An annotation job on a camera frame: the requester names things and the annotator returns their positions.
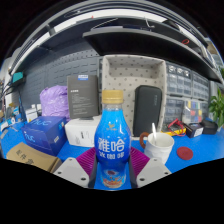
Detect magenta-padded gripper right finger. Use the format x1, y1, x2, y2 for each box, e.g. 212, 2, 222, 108
128, 146, 172, 189

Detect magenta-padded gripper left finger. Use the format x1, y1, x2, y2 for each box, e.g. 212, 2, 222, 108
53, 147, 99, 190

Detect blue drink bottle gold cap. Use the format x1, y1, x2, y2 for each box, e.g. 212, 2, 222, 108
94, 89, 132, 190

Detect flat round red coaster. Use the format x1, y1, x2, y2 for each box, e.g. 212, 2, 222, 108
176, 146, 194, 161

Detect metal spoon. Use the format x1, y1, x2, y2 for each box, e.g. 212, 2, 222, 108
151, 122, 158, 146

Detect white product box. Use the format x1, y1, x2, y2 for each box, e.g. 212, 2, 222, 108
64, 115, 103, 148

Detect brown cardboard box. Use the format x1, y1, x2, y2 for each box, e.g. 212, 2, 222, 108
5, 142, 63, 174

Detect blue cardboard box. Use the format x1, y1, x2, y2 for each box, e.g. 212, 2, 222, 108
20, 115, 68, 157

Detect yellow multimeter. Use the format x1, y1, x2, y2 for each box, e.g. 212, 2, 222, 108
162, 118, 187, 137

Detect small black labelled box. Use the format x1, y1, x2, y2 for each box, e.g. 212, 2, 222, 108
184, 122, 204, 139

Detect grey drawer cabinet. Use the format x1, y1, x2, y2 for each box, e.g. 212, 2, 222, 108
191, 71, 211, 101
165, 62, 194, 98
163, 96, 185, 126

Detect purple plastic bag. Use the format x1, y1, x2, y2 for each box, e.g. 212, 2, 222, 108
39, 85, 71, 122

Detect black pouch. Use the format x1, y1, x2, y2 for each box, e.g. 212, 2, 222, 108
199, 119, 219, 135

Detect clear organizer colourful parts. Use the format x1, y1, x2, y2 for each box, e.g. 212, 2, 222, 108
181, 99, 209, 125

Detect dark grey upright box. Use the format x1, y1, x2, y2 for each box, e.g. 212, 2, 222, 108
66, 74, 100, 120

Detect green potted plant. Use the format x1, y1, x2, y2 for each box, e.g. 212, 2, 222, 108
208, 88, 224, 129

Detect grey dotted felt tray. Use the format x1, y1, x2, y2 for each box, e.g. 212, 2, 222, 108
101, 54, 168, 138

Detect dark grey pegboard panel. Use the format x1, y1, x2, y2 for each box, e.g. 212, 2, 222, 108
13, 39, 103, 114

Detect teal hanging bin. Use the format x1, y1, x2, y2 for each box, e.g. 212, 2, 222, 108
11, 71, 25, 84

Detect black overhead shelf unit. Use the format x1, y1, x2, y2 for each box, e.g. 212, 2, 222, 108
6, 8, 224, 84

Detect white mug brown handle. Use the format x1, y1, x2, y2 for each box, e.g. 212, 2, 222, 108
139, 131, 175, 165

